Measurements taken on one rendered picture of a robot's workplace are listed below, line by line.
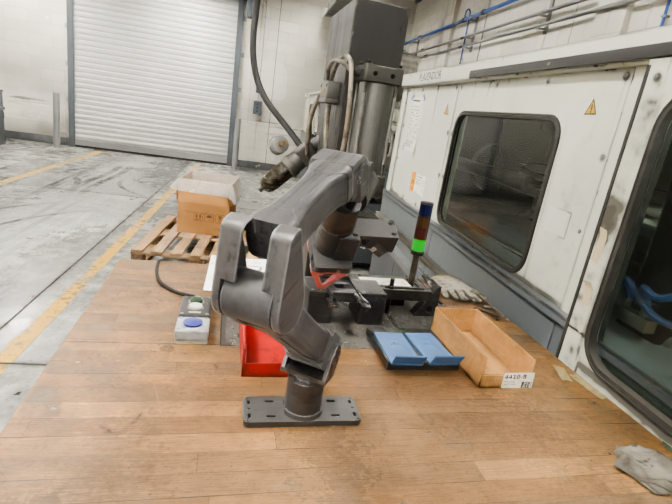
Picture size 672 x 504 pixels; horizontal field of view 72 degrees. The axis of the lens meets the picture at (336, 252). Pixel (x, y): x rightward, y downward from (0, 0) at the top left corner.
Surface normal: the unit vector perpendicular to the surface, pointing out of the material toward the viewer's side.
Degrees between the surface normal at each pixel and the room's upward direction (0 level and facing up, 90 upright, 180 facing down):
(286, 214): 19
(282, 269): 84
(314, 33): 90
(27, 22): 90
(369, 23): 90
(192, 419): 0
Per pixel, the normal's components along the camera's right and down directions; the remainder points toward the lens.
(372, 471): 0.15, -0.95
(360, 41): 0.22, 0.31
